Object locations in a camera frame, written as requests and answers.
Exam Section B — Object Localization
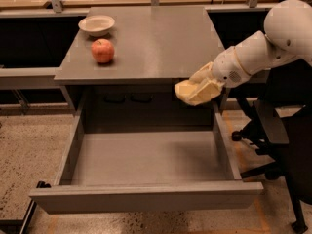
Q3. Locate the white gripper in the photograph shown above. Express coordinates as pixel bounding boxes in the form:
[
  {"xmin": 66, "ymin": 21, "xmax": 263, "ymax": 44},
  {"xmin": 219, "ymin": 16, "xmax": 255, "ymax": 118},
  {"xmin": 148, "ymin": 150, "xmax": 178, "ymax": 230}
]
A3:
[{"xmin": 186, "ymin": 46, "xmax": 251, "ymax": 105}]

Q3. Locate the yellow sponge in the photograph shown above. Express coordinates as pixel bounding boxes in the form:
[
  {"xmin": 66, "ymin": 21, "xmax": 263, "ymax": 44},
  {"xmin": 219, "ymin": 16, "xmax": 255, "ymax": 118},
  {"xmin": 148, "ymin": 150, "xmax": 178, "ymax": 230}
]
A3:
[{"xmin": 175, "ymin": 80, "xmax": 197, "ymax": 104}]

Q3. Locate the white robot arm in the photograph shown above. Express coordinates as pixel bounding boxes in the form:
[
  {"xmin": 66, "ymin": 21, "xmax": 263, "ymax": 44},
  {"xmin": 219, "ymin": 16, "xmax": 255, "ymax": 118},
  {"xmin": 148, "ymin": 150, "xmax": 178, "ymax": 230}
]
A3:
[{"xmin": 186, "ymin": 0, "xmax": 312, "ymax": 105}]

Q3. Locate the grey cabinet with top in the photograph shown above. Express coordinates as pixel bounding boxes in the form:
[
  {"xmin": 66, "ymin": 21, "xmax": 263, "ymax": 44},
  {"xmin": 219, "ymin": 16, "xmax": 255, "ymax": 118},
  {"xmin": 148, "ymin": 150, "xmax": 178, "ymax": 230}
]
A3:
[{"xmin": 55, "ymin": 6, "xmax": 223, "ymax": 134}]

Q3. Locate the grey open top drawer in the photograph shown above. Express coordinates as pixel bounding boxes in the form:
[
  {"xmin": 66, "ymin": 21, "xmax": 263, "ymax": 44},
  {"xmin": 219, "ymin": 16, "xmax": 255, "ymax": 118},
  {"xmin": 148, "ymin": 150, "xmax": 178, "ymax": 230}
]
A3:
[{"xmin": 30, "ymin": 97, "xmax": 263, "ymax": 214}]

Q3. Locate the black office chair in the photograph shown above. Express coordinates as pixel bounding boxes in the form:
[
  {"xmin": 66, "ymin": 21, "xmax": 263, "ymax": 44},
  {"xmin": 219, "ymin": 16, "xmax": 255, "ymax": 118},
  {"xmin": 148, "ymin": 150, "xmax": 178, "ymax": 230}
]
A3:
[{"xmin": 232, "ymin": 59, "xmax": 312, "ymax": 234}]

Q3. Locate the red apple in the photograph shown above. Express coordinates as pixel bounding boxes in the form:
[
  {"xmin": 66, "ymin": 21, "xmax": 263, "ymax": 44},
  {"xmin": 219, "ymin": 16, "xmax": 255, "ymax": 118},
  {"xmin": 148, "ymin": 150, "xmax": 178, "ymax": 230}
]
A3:
[{"xmin": 91, "ymin": 39, "xmax": 115, "ymax": 63}]

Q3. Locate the white ceramic bowl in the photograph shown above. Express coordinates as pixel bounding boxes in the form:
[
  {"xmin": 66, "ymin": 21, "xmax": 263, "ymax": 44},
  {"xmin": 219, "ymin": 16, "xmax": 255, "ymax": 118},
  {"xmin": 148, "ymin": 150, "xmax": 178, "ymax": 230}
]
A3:
[{"xmin": 78, "ymin": 15, "xmax": 115, "ymax": 37}]

